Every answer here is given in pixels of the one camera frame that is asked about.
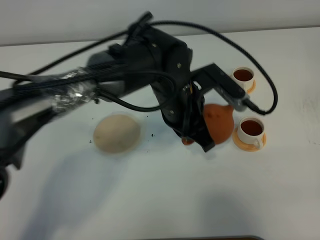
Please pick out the orange cup coaster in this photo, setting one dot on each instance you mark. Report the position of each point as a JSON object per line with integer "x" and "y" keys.
{"x": 252, "y": 86}
{"x": 246, "y": 146}

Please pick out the far orange cup coaster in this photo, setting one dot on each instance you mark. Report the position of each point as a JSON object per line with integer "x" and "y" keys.
{"x": 252, "y": 86}

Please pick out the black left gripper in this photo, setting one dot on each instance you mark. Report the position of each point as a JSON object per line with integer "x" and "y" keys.
{"x": 184, "y": 114}

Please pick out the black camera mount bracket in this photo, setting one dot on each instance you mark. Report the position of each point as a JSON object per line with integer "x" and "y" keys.
{"x": 211, "y": 77}

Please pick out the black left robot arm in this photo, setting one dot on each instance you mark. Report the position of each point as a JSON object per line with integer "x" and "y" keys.
{"x": 149, "y": 72}

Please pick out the white teacup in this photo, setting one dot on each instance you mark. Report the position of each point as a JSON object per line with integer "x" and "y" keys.
{"x": 244, "y": 77}
{"x": 250, "y": 131}

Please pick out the beige round teapot saucer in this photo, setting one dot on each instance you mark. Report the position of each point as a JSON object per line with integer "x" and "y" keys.
{"x": 117, "y": 134}

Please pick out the brown clay teapot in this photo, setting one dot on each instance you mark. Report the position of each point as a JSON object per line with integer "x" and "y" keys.
{"x": 219, "y": 121}

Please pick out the near orange cup coaster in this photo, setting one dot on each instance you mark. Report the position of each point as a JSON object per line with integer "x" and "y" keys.
{"x": 246, "y": 146}

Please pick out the far white teacup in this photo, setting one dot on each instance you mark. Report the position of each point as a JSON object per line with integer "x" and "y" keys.
{"x": 244, "y": 77}

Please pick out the near white teacup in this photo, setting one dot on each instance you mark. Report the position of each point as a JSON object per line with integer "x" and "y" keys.
{"x": 250, "y": 131}

